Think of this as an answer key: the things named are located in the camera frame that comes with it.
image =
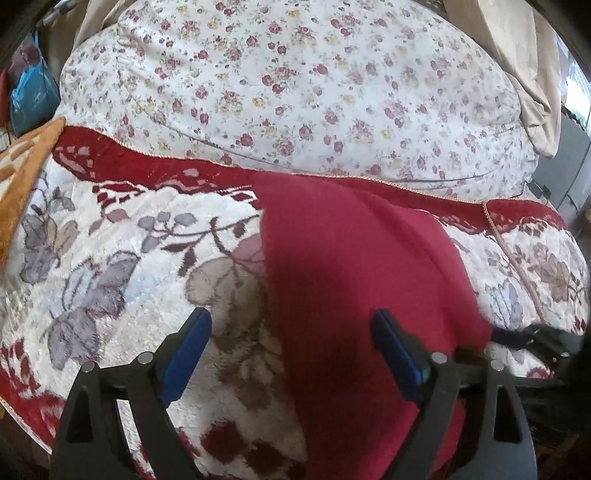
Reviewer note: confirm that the orange plush blanket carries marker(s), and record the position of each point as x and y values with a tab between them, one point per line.
18	184

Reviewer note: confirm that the grey cabinet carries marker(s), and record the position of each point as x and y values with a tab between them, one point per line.
570	166

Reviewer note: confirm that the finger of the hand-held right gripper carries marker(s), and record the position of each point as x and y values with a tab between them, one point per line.
510	336

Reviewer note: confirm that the beige cloth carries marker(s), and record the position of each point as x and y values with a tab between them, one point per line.
521	55

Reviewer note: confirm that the metal pole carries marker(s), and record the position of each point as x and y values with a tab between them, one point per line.
60	11

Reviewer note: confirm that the beige curtain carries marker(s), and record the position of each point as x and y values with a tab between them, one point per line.
99	23

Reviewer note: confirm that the red and white plush blanket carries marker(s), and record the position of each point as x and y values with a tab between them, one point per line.
115	230

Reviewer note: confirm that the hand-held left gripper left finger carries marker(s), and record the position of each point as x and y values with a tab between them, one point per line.
184	357

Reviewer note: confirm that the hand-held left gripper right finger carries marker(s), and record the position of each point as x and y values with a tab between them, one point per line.
399	357

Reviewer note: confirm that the blue plastic bag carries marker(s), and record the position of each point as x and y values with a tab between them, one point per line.
32	101

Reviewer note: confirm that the white floral quilt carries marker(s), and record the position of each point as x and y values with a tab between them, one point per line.
300	69

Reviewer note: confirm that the dark red small garment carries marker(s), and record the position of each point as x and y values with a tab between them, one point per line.
346	258

